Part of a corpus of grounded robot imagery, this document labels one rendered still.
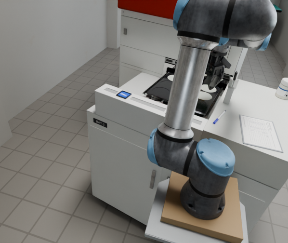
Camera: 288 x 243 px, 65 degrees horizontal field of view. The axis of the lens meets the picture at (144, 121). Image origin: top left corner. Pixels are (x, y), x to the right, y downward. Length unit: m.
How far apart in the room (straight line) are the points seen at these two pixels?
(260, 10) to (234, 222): 0.61
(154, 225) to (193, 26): 0.60
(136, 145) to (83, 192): 0.85
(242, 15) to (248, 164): 0.59
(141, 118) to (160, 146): 0.37
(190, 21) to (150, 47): 1.01
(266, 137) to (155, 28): 0.96
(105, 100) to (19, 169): 1.24
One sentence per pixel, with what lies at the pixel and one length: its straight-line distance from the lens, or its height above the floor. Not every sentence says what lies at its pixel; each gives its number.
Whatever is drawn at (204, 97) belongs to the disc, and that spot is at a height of 0.90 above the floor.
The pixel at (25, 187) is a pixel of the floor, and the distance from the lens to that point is 2.03.
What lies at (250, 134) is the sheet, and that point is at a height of 0.97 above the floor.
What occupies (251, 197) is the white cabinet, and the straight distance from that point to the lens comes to 1.12.
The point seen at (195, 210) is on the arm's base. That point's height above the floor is 0.88.
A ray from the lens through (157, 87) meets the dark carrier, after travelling 1.34.
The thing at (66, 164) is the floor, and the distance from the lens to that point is 2.11.
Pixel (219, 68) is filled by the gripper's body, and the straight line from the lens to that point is 1.19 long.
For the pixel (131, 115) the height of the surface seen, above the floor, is 0.90.
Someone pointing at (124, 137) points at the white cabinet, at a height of 0.75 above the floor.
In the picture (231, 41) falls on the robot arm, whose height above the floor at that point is 1.27.
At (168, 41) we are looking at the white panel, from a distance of 1.56.
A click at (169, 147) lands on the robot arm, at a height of 1.06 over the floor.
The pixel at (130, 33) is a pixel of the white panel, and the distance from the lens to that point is 1.68.
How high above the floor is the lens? 1.52
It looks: 36 degrees down
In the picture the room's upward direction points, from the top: 6 degrees clockwise
